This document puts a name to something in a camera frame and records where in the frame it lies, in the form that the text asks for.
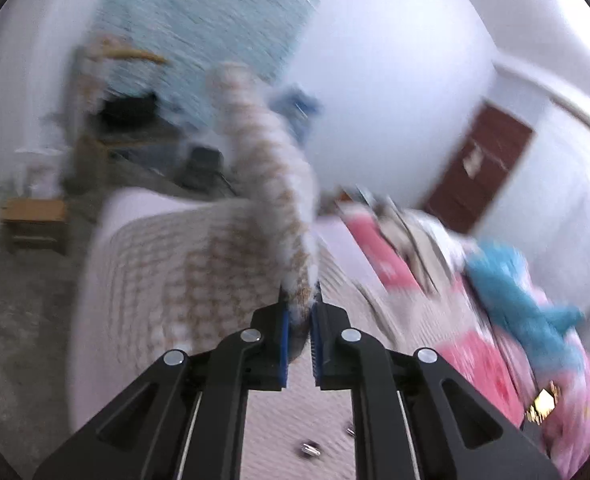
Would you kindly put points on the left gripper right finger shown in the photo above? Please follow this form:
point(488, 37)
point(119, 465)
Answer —
point(416, 417)

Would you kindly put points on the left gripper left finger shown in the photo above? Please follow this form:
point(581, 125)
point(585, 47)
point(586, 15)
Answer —
point(183, 417)

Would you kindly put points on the beige white houndstooth coat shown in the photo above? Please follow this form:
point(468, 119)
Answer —
point(299, 433)

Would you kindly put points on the beige clothes pile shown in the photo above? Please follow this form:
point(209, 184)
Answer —
point(407, 248)

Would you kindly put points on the pink floral blanket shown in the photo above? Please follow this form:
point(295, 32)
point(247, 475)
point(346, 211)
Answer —
point(475, 359)

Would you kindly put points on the lilac bed sheet mattress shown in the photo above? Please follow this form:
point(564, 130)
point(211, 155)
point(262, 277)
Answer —
point(161, 274)

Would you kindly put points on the teal plush garment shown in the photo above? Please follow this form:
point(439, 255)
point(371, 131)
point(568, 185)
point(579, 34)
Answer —
point(498, 273)

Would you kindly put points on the small wooden stool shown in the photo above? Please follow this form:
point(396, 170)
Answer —
point(33, 223)

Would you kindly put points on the black bin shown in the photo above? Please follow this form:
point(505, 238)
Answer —
point(203, 169)

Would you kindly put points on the dark red wooden door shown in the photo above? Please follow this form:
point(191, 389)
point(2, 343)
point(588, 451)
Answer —
point(479, 169)

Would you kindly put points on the wooden chair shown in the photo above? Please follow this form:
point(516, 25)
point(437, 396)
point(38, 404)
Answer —
point(92, 144)

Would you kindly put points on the black bag on chair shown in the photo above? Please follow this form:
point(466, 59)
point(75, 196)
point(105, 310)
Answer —
point(125, 113)

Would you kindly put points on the teal floral hanging cloth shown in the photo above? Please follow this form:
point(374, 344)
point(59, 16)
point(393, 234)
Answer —
point(195, 35)

